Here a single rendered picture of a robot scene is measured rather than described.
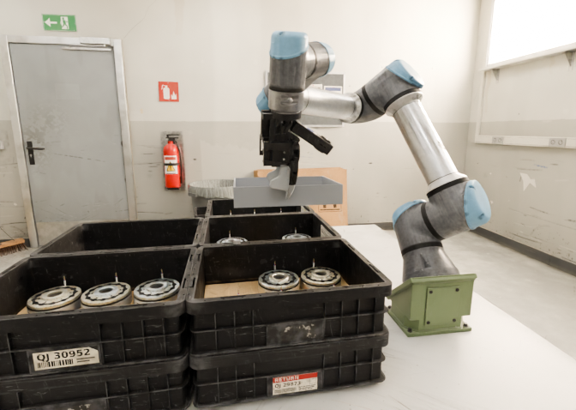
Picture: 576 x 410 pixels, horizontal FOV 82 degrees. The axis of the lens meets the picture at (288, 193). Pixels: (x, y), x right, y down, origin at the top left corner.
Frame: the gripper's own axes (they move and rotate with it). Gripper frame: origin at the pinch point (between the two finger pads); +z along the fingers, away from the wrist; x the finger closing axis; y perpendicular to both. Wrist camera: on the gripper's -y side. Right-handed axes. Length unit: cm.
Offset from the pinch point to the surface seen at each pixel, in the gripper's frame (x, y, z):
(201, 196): -222, 32, 116
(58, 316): 25, 44, 8
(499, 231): -181, -285, 153
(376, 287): 26.5, -12.1, 7.9
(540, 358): 33, -55, 30
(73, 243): -24, 61, 26
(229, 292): 6.6, 15.5, 23.8
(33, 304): 9, 57, 20
